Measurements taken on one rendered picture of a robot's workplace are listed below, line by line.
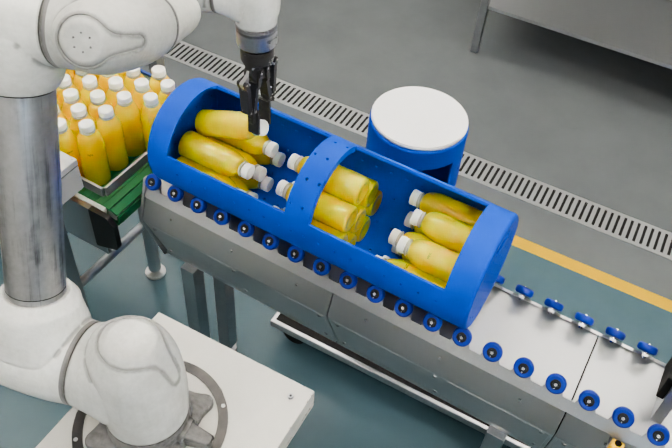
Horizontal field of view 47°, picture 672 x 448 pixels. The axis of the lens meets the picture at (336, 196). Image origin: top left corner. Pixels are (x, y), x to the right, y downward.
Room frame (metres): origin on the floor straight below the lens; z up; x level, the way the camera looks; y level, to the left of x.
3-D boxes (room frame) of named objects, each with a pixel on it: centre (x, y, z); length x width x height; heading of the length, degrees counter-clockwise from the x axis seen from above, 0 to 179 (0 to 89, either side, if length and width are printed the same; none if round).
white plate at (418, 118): (1.69, -0.22, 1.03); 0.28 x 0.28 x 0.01
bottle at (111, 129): (1.54, 0.63, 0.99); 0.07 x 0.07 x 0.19
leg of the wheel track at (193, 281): (1.42, 0.41, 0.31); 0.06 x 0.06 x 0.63; 63
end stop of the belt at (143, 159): (1.54, 0.51, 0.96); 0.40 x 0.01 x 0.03; 153
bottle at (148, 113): (1.61, 0.52, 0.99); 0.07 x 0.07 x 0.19
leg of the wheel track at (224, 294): (1.54, 0.35, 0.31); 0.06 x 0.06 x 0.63; 63
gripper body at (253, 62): (1.39, 0.20, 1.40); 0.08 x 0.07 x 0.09; 153
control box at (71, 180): (1.34, 0.75, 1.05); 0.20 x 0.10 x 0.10; 63
